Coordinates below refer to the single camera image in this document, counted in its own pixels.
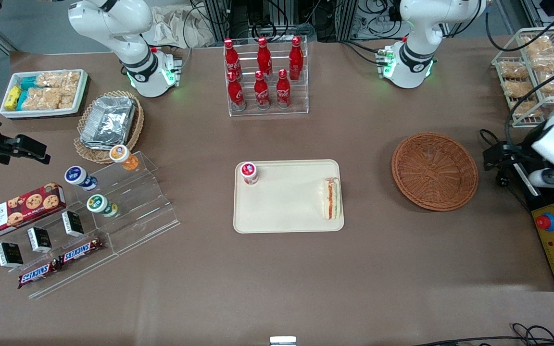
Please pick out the green lid yogurt cup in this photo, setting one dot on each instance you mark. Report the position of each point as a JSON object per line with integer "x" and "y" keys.
{"x": 99, "y": 204}

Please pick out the black equipment rack frame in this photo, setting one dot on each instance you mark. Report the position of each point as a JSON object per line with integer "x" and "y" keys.
{"x": 238, "y": 19}

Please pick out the light woven flat basket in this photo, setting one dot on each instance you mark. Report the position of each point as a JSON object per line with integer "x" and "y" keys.
{"x": 135, "y": 132}

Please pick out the beige crumpled cloth bag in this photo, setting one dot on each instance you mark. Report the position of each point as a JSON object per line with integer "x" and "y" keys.
{"x": 171, "y": 29}

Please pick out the small black box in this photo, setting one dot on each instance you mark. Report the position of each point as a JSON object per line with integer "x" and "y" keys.
{"x": 72, "y": 223}
{"x": 9, "y": 254}
{"x": 39, "y": 240}

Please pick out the clear acrylic stepped stand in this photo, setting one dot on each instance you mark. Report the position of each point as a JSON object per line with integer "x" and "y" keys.
{"x": 142, "y": 206}

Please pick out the red Walkers cookie box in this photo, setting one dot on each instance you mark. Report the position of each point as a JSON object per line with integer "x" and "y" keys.
{"x": 17, "y": 211}

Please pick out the red cola bottle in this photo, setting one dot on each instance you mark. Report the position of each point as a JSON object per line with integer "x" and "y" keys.
{"x": 264, "y": 57}
{"x": 261, "y": 94}
{"x": 236, "y": 94}
{"x": 296, "y": 60}
{"x": 231, "y": 58}
{"x": 283, "y": 92}

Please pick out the white rectangular snack bin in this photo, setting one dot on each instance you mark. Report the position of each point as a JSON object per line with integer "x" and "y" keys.
{"x": 82, "y": 91}

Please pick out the teal snack packet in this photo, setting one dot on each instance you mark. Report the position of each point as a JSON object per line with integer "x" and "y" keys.
{"x": 22, "y": 100}
{"x": 28, "y": 82}

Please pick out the clear rice cracker bag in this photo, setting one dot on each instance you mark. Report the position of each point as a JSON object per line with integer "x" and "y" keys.
{"x": 42, "y": 98}
{"x": 48, "y": 80}
{"x": 70, "y": 81}

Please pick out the Snickers chocolate bar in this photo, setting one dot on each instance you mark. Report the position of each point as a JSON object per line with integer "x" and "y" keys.
{"x": 36, "y": 274}
{"x": 81, "y": 251}

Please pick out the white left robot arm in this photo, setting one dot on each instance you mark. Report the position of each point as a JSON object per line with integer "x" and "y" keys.
{"x": 416, "y": 29}

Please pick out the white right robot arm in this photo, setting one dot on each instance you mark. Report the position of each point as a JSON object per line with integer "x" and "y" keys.
{"x": 113, "y": 19}

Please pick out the brown wicker basket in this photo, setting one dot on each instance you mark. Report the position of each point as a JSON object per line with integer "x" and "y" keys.
{"x": 433, "y": 170}

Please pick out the red lid yogurt cup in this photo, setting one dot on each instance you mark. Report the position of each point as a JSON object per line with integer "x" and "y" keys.
{"x": 249, "y": 173}

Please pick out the yellow snack packet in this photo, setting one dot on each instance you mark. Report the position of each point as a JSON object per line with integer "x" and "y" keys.
{"x": 12, "y": 97}

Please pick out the blue lid yogurt cup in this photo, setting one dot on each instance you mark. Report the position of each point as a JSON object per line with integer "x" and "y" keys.
{"x": 77, "y": 176}

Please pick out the silver foil container stack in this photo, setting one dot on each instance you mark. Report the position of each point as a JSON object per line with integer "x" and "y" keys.
{"x": 107, "y": 122}

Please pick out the beige plastic tray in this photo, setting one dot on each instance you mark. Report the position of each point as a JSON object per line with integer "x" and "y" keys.
{"x": 286, "y": 202}

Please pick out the orange lid yogurt cup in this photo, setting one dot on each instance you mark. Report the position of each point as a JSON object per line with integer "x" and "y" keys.
{"x": 122, "y": 156}

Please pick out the clear acrylic bottle rack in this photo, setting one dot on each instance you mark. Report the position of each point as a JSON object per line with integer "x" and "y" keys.
{"x": 301, "y": 96}

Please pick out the triangular sandwich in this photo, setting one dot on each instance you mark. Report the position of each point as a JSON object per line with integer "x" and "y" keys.
{"x": 332, "y": 199}

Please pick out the black flat appliance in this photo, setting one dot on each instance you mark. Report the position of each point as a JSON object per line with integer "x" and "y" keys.
{"x": 529, "y": 188}

